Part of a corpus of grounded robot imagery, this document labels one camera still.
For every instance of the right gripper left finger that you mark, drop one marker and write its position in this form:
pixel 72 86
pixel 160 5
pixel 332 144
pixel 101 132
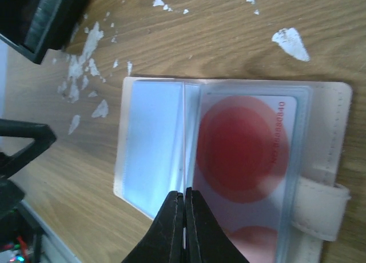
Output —
pixel 163 242

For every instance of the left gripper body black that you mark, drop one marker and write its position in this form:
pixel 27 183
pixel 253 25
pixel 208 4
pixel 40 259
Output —
pixel 16 218

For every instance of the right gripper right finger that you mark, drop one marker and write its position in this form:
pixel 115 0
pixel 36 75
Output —
pixel 205 239

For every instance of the black bin left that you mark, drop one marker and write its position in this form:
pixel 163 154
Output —
pixel 32 27

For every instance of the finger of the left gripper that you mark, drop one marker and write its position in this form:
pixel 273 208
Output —
pixel 42 135

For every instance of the beige card holder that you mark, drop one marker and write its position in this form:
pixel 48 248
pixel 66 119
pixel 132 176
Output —
pixel 157 146

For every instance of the red white april card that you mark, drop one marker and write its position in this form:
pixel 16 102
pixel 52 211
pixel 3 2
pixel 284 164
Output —
pixel 242 165

